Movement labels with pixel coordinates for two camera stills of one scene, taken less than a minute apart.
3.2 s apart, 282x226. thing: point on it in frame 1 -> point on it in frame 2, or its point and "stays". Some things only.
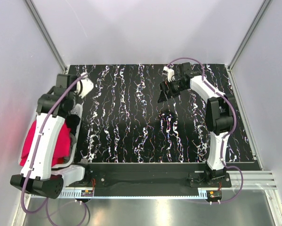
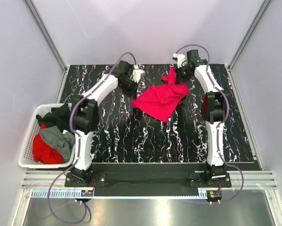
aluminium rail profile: (252, 180) stays
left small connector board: (85, 193) stays
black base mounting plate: (152, 177) stays
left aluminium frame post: (35, 12) stays
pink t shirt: (62, 149) -> (160, 101)
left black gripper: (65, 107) -> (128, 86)
